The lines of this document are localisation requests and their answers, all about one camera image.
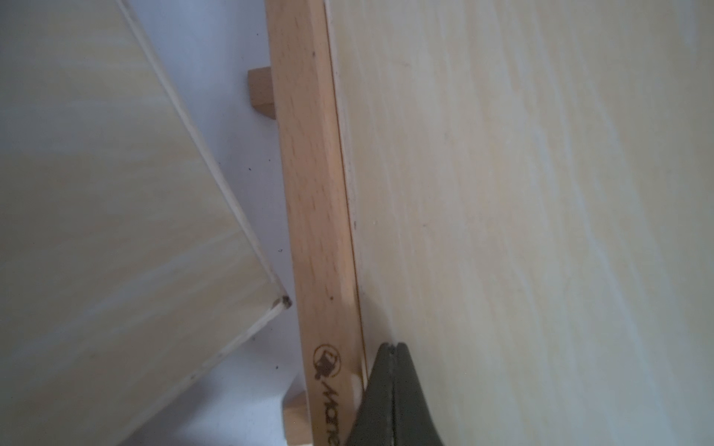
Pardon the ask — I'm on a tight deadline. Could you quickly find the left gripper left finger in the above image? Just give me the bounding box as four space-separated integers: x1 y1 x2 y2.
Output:
346 343 396 446

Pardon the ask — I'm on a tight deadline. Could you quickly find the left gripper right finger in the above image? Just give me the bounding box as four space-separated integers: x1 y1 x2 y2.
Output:
393 343 443 446

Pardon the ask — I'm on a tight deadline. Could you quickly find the plywood board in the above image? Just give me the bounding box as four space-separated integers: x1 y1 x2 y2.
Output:
327 1 713 445
1 1 291 445

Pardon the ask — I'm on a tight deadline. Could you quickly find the wooden easel frame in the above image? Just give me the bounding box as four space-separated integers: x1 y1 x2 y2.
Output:
265 1 364 445

